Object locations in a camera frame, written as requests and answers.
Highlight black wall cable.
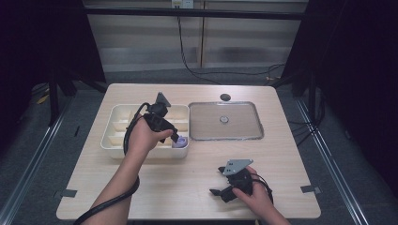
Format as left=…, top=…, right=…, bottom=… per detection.
left=176, top=15, right=285, bottom=86

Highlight light purple sock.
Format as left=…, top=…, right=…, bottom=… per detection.
left=171, top=136, right=189, bottom=149

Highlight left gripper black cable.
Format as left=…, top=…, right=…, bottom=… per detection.
left=73, top=101, right=152, bottom=225

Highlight black metal stand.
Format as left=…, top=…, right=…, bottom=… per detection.
left=307, top=69, right=317, bottom=124
left=47, top=70, right=61, bottom=127

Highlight black horizontal bar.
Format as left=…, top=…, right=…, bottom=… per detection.
left=84, top=7, right=310, bottom=21

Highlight black floor cables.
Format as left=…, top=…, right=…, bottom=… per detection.
left=286, top=87, right=327, bottom=148

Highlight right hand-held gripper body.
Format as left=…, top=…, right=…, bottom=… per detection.
left=218, top=158, right=254, bottom=195

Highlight white wall socket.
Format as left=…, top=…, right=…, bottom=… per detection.
left=171, top=0, right=195, bottom=9

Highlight person's left hand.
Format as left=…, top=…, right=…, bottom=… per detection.
left=126, top=117, right=175, bottom=157

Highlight person's right hand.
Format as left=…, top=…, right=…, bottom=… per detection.
left=232, top=166, right=275, bottom=220

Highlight white divided storage box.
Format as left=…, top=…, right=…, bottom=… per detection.
left=100, top=103, right=191, bottom=159

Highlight metal floor rail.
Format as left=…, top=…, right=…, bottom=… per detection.
left=0, top=98, right=73, bottom=225
left=295, top=97, right=371, bottom=225

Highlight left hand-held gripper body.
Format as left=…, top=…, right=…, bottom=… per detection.
left=143, top=92, right=176, bottom=135

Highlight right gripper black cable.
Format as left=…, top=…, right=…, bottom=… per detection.
left=251, top=172, right=275, bottom=204

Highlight grey tape piece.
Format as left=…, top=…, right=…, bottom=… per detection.
left=54, top=188, right=78, bottom=199
left=299, top=185, right=323, bottom=194

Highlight black curtain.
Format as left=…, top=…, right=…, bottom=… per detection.
left=281, top=0, right=398, bottom=191
left=0, top=0, right=107, bottom=158

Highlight clear plastic lid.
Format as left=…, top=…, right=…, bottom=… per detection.
left=188, top=100, right=265, bottom=142

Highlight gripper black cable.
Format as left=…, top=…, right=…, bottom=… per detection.
left=73, top=101, right=152, bottom=225
left=251, top=172, right=275, bottom=204

